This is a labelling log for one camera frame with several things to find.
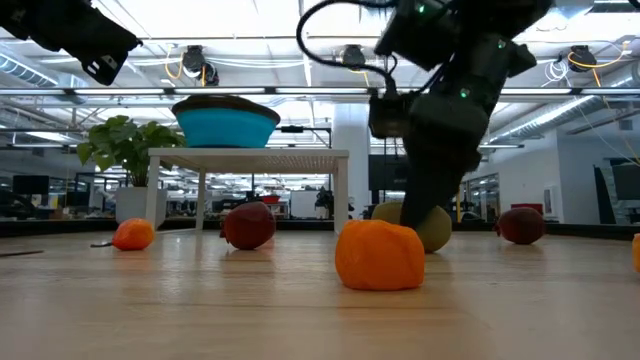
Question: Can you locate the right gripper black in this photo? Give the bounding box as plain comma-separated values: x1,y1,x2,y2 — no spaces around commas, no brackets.
399,97,490,230

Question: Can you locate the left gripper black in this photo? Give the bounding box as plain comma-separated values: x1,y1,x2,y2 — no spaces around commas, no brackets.
0,0,143,86

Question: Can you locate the brown-green kiwi fruit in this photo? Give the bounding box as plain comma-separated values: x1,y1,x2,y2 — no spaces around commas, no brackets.
370,200,453,254

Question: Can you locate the orange blocky plush fruit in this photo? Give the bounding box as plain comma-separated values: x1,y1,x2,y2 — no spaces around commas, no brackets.
334,219,426,292

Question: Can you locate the dark red round fruit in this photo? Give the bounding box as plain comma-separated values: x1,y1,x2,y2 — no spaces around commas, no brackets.
495,206,546,246
219,201,277,251

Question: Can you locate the blue collapsible bowl grey rim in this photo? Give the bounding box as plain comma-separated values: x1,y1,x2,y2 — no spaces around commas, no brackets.
171,94,282,149

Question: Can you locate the distant small dark plant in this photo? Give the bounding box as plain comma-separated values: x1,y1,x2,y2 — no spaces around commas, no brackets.
313,187,335,214

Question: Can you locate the red box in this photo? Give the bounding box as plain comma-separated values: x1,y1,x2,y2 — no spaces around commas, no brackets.
510,202,545,217

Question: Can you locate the green potted plant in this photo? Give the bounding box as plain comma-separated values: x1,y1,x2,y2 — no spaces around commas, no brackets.
76,114,187,231

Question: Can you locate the distant black desk monitor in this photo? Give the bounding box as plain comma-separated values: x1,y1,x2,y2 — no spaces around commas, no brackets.
12,174,50,196

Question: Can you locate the white perforated shelf riser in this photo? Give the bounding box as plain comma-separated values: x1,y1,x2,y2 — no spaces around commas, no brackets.
144,147,351,236

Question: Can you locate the black wall monitor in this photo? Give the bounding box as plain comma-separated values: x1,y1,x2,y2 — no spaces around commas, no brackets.
368,153,407,204

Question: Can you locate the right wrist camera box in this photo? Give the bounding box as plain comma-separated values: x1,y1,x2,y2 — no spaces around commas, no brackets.
368,91,417,140

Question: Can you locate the black ceiling cable reel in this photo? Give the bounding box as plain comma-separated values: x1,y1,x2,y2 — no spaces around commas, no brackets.
567,44,599,74
341,43,368,73
180,44,220,87

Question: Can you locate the distant black rig frame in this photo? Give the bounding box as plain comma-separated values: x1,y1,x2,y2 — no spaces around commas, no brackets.
251,124,333,201

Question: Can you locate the right wrist camera black cable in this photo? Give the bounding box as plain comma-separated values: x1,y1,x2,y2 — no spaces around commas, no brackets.
295,0,401,96

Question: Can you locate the black aluminium table frame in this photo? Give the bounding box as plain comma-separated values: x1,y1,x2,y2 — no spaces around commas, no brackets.
0,218,640,241

